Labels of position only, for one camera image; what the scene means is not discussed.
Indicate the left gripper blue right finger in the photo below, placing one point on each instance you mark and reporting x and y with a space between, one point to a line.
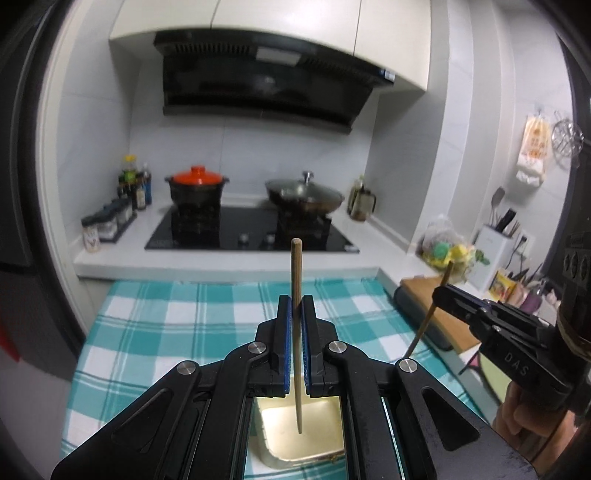
399 421

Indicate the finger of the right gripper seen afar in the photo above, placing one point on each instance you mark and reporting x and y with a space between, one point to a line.
458 303

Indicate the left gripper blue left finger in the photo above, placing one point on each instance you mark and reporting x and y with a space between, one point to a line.
194 422

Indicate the wooden chopstick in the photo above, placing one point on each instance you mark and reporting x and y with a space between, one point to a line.
296 262
430 313

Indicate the person's right hand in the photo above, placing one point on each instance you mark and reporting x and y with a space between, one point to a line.
516 418

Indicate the wooden cutting board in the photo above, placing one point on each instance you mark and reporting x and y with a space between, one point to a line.
413 298

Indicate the yellow printed tin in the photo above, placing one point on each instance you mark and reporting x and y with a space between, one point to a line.
502 286

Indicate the purple cup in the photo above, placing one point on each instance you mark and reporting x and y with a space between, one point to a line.
533 300

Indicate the white knife block holder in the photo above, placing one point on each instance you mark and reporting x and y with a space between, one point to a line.
492 245

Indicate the cream utensil holder box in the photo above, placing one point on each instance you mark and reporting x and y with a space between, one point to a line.
288 437

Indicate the bag of sponges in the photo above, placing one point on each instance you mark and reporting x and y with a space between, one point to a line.
441 245

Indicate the teal plaid tablecloth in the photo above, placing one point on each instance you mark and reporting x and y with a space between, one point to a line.
143 329

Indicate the hanging plastic bag pack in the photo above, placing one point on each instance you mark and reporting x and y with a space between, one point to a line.
534 151

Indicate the black gas cooktop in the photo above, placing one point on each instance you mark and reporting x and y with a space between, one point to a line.
247 229

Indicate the wok with glass lid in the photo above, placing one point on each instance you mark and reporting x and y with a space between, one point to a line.
303 195

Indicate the black pot orange lid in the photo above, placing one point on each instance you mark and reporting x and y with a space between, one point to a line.
197 191

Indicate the sauce bottles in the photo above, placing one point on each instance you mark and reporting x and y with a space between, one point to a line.
134 183

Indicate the black range hood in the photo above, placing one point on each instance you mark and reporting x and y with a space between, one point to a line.
266 76

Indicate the glass jug with handle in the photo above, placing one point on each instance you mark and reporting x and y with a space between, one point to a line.
361 202

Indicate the hanging wire steamer rack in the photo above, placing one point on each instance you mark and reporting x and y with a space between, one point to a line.
567 140

